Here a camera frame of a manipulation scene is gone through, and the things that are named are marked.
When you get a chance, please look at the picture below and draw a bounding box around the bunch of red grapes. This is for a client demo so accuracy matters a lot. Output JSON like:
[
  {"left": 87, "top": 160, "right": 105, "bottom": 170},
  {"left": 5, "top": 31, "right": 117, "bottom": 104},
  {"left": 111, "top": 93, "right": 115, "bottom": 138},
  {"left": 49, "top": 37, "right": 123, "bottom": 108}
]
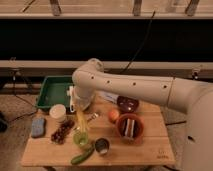
[{"left": 51, "top": 119, "right": 75, "bottom": 144}]

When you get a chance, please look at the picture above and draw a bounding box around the white dish brush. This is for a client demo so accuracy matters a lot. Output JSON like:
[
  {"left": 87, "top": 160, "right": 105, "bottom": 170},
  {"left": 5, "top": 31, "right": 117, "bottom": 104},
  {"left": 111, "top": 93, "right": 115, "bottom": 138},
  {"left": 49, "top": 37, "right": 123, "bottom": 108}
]
[{"left": 67, "top": 86, "right": 75, "bottom": 113}]

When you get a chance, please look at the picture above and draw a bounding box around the green plastic cup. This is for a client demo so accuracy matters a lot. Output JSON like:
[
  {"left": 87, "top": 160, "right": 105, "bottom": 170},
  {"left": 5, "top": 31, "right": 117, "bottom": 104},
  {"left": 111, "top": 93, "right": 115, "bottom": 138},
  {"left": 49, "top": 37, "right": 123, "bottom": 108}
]
[{"left": 73, "top": 131, "right": 88, "bottom": 147}]

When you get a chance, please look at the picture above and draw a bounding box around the orange fruit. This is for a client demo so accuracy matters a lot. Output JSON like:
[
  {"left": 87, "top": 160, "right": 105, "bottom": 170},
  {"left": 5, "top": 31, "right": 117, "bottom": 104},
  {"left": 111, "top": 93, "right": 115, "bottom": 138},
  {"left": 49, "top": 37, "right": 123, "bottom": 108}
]
[{"left": 108, "top": 109, "right": 120, "bottom": 123}]

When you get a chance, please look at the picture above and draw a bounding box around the blue sponge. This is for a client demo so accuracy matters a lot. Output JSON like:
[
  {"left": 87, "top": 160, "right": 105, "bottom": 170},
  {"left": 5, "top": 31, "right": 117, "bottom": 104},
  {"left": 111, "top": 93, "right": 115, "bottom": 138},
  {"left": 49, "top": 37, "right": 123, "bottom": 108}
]
[{"left": 31, "top": 118, "right": 46, "bottom": 138}]

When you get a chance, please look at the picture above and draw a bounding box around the yellow banana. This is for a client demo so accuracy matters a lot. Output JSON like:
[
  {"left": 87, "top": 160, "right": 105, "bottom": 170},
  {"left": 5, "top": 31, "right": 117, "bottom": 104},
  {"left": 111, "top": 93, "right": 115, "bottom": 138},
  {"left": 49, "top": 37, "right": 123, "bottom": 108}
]
[{"left": 77, "top": 109, "right": 88, "bottom": 132}]

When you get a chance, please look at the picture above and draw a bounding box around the white plastic container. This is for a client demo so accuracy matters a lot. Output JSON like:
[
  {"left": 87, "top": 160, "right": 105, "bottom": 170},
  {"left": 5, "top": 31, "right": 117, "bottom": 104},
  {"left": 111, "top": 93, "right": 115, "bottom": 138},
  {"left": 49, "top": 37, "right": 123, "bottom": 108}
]
[{"left": 49, "top": 104, "right": 66, "bottom": 122}]

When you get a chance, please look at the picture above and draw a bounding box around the terracotta bowl with items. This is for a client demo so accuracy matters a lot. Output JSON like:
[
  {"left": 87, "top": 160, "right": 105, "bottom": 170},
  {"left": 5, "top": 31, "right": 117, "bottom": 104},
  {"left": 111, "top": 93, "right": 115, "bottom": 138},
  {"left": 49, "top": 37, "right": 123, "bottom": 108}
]
[{"left": 116, "top": 113, "right": 144, "bottom": 143}]

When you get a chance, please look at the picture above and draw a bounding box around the green plastic tray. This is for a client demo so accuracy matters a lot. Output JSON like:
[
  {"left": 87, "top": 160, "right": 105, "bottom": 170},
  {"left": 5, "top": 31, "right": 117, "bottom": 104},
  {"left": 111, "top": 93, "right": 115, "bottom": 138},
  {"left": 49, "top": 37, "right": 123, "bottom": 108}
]
[{"left": 36, "top": 75, "right": 72, "bottom": 111}]

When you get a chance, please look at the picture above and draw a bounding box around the dark purple bowl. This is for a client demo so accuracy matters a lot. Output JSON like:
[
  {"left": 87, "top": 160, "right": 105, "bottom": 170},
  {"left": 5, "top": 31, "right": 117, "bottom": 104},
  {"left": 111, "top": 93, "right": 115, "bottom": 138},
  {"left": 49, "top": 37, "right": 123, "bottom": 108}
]
[{"left": 117, "top": 96, "right": 139, "bottom": 113}]

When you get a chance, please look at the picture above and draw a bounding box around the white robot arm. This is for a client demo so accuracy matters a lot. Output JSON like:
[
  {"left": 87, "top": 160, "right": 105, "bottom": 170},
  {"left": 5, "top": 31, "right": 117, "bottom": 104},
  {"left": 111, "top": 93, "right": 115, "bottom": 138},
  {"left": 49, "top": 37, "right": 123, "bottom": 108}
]
[{"left": 72, "top": 58, "right": 213, "bottom": 171}]

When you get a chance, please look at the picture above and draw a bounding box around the green cucumber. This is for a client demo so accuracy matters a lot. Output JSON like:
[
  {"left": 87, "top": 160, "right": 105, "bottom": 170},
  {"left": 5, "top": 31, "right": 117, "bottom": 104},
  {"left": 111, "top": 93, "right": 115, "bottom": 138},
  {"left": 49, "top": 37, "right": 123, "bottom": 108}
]
[{"left": 71, "top": 146, "right": 94, "bottom": 165}]

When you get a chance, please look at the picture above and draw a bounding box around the black cable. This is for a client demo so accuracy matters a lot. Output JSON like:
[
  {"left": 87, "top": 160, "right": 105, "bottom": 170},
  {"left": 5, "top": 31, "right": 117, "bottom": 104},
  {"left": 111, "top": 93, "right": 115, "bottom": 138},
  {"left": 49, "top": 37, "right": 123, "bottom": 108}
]
[{"left": 119, "top": 9, "right": 157, "bottom": 74}]

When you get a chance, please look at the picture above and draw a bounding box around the dark metal cup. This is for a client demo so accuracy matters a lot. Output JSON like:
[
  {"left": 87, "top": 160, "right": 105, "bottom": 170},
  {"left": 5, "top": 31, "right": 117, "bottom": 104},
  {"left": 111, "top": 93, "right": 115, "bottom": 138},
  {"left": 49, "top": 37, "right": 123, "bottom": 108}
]
[{"left": 95, "top": 138, "right": 110, "bottom": 155}]

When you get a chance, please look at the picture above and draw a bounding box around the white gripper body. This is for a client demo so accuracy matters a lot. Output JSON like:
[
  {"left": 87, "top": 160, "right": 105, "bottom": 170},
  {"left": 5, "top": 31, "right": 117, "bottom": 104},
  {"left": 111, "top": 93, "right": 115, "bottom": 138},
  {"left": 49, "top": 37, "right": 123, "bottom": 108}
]
[{"left": 73, "top": 86, "right": 95, "bottom": 111}]

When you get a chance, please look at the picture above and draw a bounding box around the white paper packet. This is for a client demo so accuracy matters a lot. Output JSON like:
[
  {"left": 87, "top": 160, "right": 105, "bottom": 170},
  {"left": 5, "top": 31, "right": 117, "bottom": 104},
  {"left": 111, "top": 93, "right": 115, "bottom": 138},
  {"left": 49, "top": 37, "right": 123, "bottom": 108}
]
[{"left": 99, "top": 91, "right": 118, "bottom": 103}]

